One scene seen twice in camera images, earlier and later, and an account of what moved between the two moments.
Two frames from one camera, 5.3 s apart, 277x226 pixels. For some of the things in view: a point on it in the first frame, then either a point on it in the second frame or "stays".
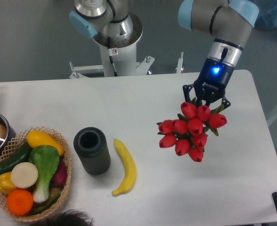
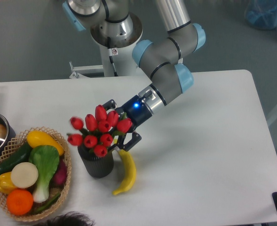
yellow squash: (36, 138) stays
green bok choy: (45, 158) stays
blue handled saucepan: (1, 132) stays
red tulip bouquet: (188, 133) -> (98, 132)
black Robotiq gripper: (210, 86) -> (135, 110)
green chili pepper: (46, 205) stays
